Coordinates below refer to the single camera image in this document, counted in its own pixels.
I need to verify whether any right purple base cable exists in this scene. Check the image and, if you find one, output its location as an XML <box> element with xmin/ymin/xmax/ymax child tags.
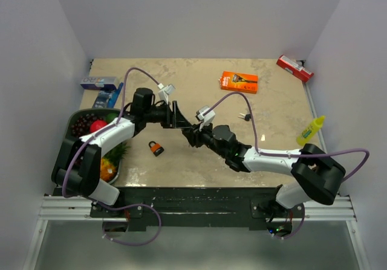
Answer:
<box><xmin>271</xmin><ymin>203</ymin><xmax>306</xmax><ymax>240</ymax></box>

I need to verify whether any orange toy pineapple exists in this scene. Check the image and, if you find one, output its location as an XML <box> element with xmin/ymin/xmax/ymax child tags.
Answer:
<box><xmin>100</xmin><ymin>143</ymin><xmax>129</xmax><ymax>184</ymax></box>

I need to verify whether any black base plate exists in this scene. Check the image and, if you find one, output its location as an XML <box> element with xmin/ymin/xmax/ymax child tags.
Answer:
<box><xmin>90</xmin><ymin>187</ymin><xmax>305</xmax><ymax>231</ymax></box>

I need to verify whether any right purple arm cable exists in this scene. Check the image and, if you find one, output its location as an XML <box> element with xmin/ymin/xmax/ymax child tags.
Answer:
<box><xmin>203</xmin><ymin>91</ymin><xmax>370</xmax><ymax>182</ymax></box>

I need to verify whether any red apple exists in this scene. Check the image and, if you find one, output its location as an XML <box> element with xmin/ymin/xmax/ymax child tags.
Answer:
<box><xmin>89</xmin><ymin>120</ymin><xmax>108</xmax><ymax>133</ymax></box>

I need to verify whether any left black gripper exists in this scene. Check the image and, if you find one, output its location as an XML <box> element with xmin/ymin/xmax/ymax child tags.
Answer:
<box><xmin>145</xmin><ymin>101</ymin><xmax>192</xmax><ymax>129</ymax></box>

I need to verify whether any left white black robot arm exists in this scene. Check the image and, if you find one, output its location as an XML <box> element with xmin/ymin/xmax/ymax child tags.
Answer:
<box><xmin>51</xmin><ymin>88</ymin><xmax>191</xmax><ymax>217</ymax></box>

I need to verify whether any orange razor box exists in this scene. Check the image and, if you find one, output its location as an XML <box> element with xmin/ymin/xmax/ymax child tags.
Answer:
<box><xmin>220</xmin><ymin>71</ymin><xmax>259</xmax><ymax>94</ymax></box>

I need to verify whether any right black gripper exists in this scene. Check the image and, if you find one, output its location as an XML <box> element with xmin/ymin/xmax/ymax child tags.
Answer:
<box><xmin>183</xmin><ymin>120</ymin><xmax>228</xmax><ymax>159</ymax></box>

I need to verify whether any yellow glue bottle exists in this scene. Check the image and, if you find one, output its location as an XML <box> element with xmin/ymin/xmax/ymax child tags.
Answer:
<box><xmin>296</xmin><ymin>115</ymin><xmax>326</xmax><ymax>146</ymax></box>

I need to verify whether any grey fruit tray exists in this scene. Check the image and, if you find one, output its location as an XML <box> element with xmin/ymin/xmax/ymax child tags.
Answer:
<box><xmin>65</xmin><ymin>108</ymin><xmax>129</xmax><ymax>184</ymax></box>

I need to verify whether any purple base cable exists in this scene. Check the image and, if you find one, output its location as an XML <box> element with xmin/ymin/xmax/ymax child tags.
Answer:
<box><xmin>93</xmin><ymin>202</ymin><xmax>163</xmax><ymax>247</ymax></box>
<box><xmin>271</xmin><ymin>203</ymin><xmax>306</xmax><ymax>240</ymax></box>

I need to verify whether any green lime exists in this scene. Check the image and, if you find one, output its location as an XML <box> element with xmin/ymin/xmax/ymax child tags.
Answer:
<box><xmin>105</xmin><ymin>113</ymin><xmax>119</xmax><ymax>124</ymax></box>

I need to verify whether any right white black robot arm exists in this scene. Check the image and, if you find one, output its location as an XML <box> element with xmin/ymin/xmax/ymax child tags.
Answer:
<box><xmin>182</xmin><ymin>124</ymin><xmax>346</xmax><ymax>218</ymax></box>

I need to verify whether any orange black padlock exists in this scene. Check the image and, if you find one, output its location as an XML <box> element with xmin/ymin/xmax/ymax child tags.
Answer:
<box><xmin>148</xmin><ymin>141</ymin><xmax>164</xmax><ymax>156</ymax></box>

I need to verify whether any white blue toothpaste box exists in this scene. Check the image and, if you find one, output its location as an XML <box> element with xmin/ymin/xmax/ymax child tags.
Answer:
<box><xmin>80</xmin><ymin>77</ymin><xmax>120</xmax><ymax>91</ymax></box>

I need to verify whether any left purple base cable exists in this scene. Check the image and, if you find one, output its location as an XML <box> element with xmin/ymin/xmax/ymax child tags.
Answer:
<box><xmin>93</xmin><ymin>202</ymin><xmax>163</xmax><ymax>247</ymax></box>

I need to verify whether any red box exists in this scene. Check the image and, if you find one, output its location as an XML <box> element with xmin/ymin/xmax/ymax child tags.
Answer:
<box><xmin>276</xmin><ymin>55</ymin><xmax>314</xmax><ymax>83</ymax></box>

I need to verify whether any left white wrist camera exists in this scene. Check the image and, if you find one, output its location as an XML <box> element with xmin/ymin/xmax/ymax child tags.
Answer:
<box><xmin>157</xmin><ymin>83</ymin><xmax>175</xmax><ymax>104</ymax></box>

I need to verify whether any dark red grape bunch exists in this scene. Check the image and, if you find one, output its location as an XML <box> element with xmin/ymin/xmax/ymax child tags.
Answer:
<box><xmin>70</xmin><ymin>114</ymin><xmax>98</xmax><ymax>138</ymax></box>

